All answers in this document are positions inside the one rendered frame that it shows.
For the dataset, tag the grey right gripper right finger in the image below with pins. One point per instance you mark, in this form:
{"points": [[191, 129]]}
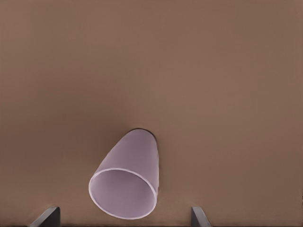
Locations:
{"points": [[198, 217]]}

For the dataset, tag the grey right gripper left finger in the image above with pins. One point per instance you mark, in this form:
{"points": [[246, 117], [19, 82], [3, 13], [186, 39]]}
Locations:
{"points": [[49, 217]]}

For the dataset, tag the purple cup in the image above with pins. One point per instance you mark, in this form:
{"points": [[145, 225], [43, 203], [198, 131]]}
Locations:
{"points": [[132, 170]]}

